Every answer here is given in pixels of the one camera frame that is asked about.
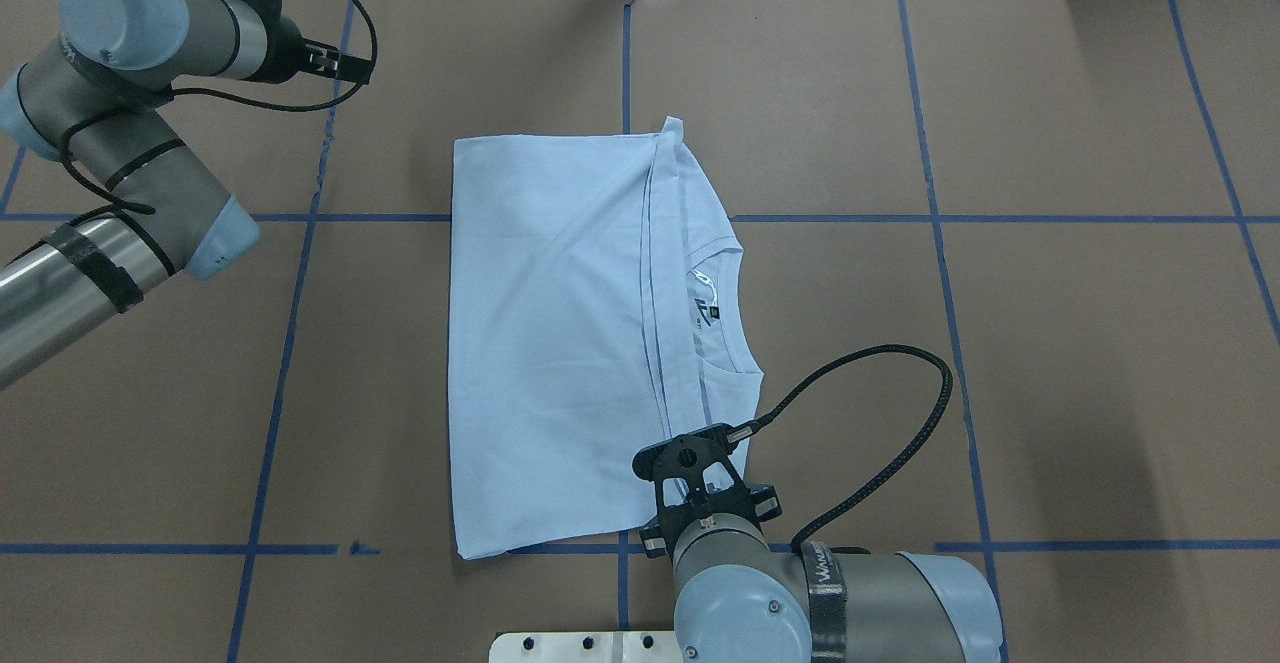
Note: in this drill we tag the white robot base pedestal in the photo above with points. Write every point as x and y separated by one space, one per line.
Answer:
587 646

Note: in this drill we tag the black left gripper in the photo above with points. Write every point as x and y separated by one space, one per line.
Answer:
285 49

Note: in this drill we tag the light blue t-shirt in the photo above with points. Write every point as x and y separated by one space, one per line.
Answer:
594 310

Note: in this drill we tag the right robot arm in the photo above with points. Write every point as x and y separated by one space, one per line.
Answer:
738 600

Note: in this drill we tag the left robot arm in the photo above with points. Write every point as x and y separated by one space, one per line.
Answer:
91 103

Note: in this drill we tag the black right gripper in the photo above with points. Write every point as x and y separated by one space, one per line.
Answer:
766 503

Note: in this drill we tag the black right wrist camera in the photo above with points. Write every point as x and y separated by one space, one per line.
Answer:
699 458

